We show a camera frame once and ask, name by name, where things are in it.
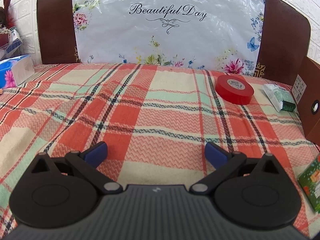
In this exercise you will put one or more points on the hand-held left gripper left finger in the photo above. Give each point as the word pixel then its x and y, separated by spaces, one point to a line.
pixel 96 153

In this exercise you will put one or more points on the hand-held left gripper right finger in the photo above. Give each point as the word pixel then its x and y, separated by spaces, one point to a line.
pixel 215 155

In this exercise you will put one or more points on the brown cardboard box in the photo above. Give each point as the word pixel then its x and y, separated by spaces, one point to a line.
pixel 310 132

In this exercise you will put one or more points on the green printed box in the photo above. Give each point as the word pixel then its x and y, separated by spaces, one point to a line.
pixel 311 186

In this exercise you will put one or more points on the red tape roll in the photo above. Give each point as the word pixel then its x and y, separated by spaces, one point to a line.
pixel 233 91

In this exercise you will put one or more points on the red plaid blanket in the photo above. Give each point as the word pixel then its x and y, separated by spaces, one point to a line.
pixel 155 120

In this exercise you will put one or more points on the white green sachet packet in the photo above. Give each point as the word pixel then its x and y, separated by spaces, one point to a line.
pixel 278 97

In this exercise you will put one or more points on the blue floral tissue box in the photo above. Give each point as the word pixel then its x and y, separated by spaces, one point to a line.
pixel 16 70

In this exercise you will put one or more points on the floral plastic sheet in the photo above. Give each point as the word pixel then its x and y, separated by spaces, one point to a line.
pixel 170 42

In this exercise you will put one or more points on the brown wooden headboard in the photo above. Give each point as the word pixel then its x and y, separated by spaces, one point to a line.
pixel 55 30

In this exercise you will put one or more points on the blue white packet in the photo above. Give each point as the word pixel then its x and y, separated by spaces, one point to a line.
pixel 11 43

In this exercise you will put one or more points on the dark feather decoration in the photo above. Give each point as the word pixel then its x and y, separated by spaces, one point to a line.
pixel 7 12

